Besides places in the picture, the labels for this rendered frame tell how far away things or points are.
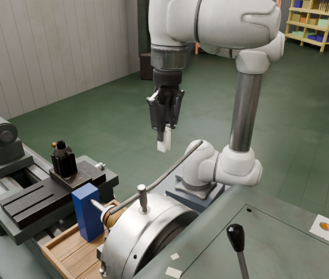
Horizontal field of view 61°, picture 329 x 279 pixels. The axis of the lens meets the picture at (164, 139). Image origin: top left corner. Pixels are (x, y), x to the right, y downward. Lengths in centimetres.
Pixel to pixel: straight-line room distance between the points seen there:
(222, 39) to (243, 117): 67
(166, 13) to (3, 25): 407
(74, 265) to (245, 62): 100
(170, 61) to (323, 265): 56
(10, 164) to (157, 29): 128
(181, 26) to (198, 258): 51
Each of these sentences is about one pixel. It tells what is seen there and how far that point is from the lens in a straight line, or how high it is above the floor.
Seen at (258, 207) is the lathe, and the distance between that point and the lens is 81.
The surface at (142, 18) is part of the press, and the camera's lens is 602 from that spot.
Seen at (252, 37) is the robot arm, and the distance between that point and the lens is 63.
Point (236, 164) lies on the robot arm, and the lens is 135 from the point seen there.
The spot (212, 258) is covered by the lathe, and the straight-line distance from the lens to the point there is 67.
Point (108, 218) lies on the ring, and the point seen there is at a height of 110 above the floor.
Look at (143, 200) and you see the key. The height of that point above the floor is 128.
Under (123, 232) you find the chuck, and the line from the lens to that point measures 78.
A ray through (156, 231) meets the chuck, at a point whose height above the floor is 123.
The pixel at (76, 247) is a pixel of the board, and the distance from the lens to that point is 121.
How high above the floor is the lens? 178
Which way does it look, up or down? 29 degrees down
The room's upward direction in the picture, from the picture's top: straight up
